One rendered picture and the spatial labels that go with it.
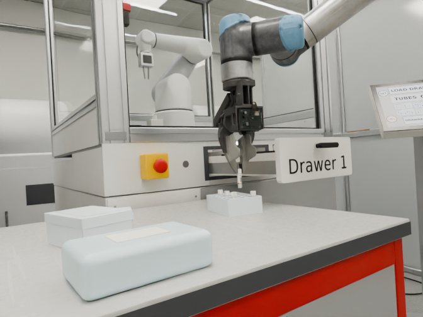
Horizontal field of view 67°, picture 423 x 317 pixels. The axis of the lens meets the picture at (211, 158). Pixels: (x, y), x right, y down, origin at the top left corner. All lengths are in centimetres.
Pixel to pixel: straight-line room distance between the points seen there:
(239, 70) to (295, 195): 71
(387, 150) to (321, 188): 131
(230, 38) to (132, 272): 57
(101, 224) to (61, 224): 7
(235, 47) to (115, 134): 40
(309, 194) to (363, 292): 84
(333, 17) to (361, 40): 203
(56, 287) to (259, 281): 22
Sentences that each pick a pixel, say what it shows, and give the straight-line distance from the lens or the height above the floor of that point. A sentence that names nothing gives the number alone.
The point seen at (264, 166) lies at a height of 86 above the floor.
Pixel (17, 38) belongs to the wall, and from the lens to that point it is 438.
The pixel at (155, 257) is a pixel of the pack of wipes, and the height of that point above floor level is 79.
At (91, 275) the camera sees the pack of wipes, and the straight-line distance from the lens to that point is 33.
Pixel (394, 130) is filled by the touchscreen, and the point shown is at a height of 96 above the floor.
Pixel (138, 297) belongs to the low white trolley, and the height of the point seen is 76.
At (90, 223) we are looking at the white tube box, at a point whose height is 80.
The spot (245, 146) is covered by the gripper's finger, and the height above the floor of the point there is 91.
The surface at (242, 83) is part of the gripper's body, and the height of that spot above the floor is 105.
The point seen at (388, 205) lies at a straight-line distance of 275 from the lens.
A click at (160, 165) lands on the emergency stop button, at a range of 89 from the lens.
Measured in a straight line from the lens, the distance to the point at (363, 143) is 281.
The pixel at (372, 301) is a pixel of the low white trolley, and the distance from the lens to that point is 62.
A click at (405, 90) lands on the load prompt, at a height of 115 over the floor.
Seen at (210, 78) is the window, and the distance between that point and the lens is 112.
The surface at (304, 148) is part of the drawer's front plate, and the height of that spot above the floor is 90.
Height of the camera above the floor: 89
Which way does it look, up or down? level
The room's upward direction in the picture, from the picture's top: 3 degrees counter-clockwise
